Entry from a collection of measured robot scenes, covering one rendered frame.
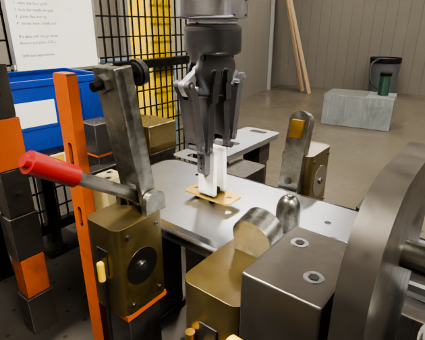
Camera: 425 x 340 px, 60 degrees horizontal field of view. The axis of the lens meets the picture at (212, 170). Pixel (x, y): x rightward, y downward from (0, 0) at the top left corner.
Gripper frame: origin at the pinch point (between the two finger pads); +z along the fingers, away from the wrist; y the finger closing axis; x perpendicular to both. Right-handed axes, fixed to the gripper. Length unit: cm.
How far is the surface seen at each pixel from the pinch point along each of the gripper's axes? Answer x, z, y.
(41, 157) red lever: -0.8, -9.2, -25.3
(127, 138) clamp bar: -1.6, -9.0, -16.4
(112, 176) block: 7.1, -1.2, -12.6
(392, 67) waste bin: 132, 50, 686
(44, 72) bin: 50, -10, 3
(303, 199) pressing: -10.6, 5.2, 9.4
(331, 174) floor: 73, 105, 267
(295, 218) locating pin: -14.0, 3.0, -0.8
